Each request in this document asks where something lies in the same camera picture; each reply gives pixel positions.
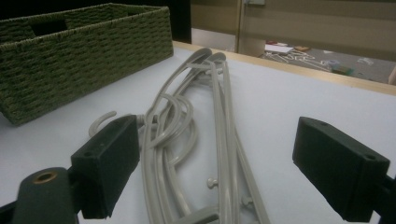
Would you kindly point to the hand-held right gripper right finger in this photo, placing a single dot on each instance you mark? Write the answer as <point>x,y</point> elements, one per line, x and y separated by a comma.
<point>339,174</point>

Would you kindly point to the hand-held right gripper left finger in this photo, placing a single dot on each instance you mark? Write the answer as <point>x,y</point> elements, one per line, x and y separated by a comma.
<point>106,161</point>

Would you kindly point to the green woven basket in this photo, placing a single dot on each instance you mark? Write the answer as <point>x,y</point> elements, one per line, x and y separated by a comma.
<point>77,68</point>

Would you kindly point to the small green box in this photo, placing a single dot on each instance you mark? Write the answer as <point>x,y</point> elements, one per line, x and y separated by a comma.
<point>342,69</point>

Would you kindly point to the white flat board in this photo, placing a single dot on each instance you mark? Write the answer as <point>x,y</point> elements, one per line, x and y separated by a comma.
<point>278,48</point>

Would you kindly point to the light wooden post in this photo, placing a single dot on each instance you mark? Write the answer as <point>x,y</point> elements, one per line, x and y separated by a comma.
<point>249,28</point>

